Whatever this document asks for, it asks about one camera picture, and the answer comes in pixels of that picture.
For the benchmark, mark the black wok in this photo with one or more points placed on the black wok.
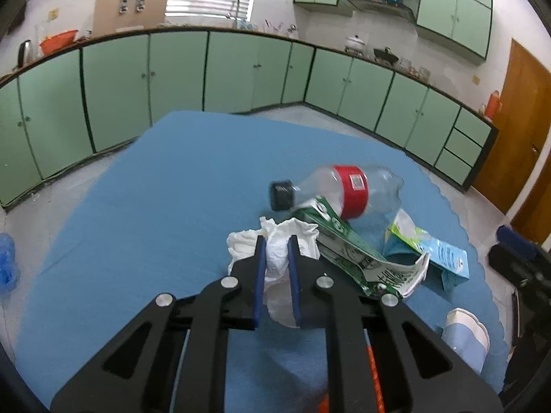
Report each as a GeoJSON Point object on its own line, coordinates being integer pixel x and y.
{"type": "Point", "coordinates": [385, 55]}

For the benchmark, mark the brown cardboard board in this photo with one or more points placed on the brown cardboard board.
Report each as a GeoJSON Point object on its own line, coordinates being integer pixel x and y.
{"type": "Point", "coordinates": [107, 13]}

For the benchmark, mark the green upper wall cabinets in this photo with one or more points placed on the green upper wall cabinets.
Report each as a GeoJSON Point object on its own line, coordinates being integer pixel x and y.
{"type": "Point", "coordinates": [439, 8]}

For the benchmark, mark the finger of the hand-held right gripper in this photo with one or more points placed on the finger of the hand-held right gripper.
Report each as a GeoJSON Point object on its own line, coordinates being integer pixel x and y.
{"type": "Point", "coordinates": [512, 262]}
{"type": "Point", "coordinates": [514, 237]}

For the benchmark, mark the blue plastic bag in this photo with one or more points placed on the blue plastic bag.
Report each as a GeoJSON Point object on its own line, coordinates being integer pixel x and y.
{"type": "Point", "coordinates": [7, 262]}

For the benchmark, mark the large orange foam net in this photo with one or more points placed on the large orange foam net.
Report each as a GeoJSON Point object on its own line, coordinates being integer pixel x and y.
{"type": "Point", "coordinates": [373, 378]}

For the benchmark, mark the orange plastic basin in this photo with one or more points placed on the orange plastic basin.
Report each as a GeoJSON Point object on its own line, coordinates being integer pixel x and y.
{"type": "Point", "coordinates": [58, 42]}

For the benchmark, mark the silver kettle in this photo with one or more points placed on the silver kettle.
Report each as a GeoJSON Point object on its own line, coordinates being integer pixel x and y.
{"type": "Point", "coordinates": [25, 53]}

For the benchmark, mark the blue scalloped table mat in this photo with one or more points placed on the blue scalloped table mat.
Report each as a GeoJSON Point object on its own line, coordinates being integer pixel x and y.
{"type": "Point", "coordinates": [150, 223]}

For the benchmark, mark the green white carton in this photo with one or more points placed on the green white carton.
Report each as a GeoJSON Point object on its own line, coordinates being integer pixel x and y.
{"type": "Point", "coordinates": [344, 241]}

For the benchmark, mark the wide wooden door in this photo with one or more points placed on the wide wooden door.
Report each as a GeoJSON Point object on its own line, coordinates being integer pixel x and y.
{"type": "Point", "coordinates": [516, 116]}

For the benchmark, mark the white blue paper cup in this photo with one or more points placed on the white blue paper cup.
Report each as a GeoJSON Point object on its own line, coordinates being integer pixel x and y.
{"type": "Point", "coordinates": [467, 340]}

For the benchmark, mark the silver kitchen faucet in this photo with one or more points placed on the silver kitchen faucet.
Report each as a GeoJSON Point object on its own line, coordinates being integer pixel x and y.
{"type": "Point", "coordinates": [236, 13]}

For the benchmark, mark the green base cabinets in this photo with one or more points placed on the green base cabinets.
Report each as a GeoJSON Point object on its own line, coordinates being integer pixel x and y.
{"type": "Point", "coordinates": [116, 77]}

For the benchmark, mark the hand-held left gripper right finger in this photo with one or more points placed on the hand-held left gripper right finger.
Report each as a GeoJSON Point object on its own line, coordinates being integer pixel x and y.
{"type": "Point", "coordinates": [294, 284]}

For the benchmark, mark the range hood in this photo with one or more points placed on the range hood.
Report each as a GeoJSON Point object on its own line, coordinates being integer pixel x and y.
{"type": "Point", "coordinates": [379, 4]}

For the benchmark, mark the red label plastic bottle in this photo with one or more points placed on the red label plastic bottle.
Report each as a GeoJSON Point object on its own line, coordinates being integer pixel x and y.
{"type": "Point", "coordinates": [331, 185]}

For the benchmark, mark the light blue paper box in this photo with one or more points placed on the light blue paper box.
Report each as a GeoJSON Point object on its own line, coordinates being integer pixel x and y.
{"type": "Point", "coordinates": [447, 262]}

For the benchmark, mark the red thermos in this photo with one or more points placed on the red thermos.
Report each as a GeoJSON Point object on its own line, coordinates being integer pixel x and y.
{"type": "Point", "coordinates": [493, 104]}

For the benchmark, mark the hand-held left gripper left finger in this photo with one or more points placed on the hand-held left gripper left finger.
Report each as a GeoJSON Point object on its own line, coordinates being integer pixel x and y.
{"type": "Point", "coordinates": [259, 284]}

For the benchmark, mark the seasoning jars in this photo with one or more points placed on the seasoning jars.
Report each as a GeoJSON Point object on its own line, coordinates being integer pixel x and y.
{"type": "Point", "coordinates": [413, 69]}

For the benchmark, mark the white cooking pot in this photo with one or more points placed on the white cooking pot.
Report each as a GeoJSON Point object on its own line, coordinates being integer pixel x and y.
{"type": "Point", "coordinates": [355, 44]}

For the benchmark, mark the white tissue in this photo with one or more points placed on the white tissue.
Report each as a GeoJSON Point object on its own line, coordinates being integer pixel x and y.
{"type": "Point", "coordinates": [277, 249]}

